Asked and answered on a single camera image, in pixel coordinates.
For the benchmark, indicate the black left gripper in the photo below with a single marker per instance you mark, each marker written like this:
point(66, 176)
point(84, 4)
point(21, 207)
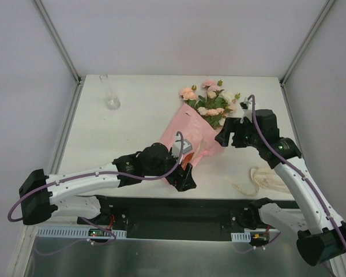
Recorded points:
point(178, 174)

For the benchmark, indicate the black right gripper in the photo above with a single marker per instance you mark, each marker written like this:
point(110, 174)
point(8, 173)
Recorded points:
point(236, 133)

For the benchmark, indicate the pink wrapping paper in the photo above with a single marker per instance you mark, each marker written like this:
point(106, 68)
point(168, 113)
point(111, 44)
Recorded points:
point(194, 129)

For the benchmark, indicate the pink artificial flower bouquet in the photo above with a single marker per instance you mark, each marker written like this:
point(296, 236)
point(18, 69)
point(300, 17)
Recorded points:
point(215, 104)

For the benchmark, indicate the cream ribbon gold lettering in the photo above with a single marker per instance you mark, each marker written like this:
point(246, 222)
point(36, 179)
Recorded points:
point(261, 178)

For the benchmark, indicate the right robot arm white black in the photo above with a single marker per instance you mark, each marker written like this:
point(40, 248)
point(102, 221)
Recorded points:
point(321, 235)

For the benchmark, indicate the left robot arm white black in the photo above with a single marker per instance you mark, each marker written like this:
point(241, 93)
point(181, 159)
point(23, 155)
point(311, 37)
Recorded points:
point(45, 196)

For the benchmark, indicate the clear glass vase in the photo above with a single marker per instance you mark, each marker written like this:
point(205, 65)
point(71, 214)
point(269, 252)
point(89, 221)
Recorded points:
point(112, 100)

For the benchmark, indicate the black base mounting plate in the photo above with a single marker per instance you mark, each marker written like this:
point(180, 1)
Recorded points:
point(173, 219)

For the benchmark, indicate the shiny metal front panel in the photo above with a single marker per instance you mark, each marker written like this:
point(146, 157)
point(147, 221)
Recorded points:
point(64, 255)

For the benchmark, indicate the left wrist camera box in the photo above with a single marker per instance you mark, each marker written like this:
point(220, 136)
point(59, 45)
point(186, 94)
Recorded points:
point(186, 144)

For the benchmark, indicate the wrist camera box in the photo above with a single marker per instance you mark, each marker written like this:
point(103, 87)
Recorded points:
point(246, 106)
point(186, 144)

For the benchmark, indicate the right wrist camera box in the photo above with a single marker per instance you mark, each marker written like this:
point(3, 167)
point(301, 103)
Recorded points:
point(246, 106)

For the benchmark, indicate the right white cable duct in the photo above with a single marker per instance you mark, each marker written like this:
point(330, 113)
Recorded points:
point(248, 236)

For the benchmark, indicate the white cable duct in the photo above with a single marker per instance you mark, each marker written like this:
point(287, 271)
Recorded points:
point(72, 232)
point(248, 236)

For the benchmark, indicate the left white cable duct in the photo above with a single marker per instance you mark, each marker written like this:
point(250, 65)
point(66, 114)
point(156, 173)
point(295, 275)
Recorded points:
point(72, 232)

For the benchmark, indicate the right aluminium frame post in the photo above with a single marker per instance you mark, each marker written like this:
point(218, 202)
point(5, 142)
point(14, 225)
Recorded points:
point(316, 25)

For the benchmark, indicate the aluminium frame post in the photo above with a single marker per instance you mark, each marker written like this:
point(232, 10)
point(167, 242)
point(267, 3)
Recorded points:
point(316, 25)
point(56, 39)

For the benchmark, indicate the left aluminium frame post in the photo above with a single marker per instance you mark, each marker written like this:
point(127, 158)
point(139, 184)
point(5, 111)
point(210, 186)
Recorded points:
point(56, 39)

